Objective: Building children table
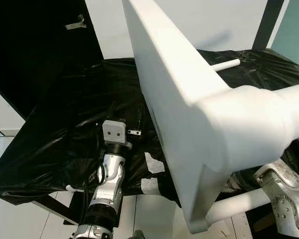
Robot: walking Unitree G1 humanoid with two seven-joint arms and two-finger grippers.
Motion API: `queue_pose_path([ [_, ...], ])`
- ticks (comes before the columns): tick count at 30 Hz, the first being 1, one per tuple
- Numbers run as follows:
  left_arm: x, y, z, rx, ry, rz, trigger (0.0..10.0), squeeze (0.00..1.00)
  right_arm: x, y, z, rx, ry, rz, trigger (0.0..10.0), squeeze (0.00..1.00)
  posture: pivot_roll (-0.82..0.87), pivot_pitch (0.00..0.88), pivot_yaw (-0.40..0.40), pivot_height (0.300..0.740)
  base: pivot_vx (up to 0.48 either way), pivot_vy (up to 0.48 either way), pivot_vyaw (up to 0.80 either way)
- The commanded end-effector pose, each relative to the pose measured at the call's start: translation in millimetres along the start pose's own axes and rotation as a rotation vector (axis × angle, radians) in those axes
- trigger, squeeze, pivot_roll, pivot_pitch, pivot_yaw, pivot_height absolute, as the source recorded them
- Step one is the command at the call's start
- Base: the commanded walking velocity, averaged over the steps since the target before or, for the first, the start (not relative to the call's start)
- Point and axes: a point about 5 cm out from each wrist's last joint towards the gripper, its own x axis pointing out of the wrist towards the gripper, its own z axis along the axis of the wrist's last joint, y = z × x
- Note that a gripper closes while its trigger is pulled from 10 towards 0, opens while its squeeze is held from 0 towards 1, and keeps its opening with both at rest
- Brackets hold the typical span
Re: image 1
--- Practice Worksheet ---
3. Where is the black work table leg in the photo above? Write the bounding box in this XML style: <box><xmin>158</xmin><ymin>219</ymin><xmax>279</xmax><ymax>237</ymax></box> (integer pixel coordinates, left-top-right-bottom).
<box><xmin>32</xmin><ymin>194</ymin><xmax>81</xmax><ymax>226</ymax></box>

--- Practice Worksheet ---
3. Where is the black wall pillar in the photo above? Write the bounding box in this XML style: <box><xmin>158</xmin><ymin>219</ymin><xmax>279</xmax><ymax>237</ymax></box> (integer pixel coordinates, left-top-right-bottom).
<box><xmin>252</xmin><ymin>0</ymin><xmax>286</xmax><ymax>50</ymax></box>

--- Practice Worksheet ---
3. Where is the black shiny table cover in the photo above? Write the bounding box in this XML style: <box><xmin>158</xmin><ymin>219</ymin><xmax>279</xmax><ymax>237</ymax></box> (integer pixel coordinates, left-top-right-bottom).
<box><xmin>0</xmin><ymin>48</ymin><xmax>299</xmax><ymax>206</ymax></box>

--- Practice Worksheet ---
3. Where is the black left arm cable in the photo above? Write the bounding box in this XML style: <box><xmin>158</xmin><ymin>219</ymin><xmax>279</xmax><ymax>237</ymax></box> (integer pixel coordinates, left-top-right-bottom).
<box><xmin>79</xmin><ymin>149</ymin><xmax>106</xmax><ymax>225</ymax></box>

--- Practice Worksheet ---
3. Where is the silver door handle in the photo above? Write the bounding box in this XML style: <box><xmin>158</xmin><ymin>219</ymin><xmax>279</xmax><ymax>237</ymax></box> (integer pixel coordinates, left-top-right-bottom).
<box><xmin>65</xmin><ymin>14</ymin><xmax>88</xmax><ymax>30</ymax></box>

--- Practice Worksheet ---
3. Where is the white work table frame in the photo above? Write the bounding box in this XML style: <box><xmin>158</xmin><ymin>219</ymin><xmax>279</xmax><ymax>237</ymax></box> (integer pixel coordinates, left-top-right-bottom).
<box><xmin>65</xmin><ymin>152</ymin><xmax>166</xmax><ymax>197</ymax></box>

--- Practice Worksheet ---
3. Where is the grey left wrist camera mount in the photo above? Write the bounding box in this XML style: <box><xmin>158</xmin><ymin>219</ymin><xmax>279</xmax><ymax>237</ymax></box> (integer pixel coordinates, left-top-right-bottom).
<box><xmin>102</xmin><ymin>119</ymin><xmax>133</xmax><ymax>148</ymax></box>

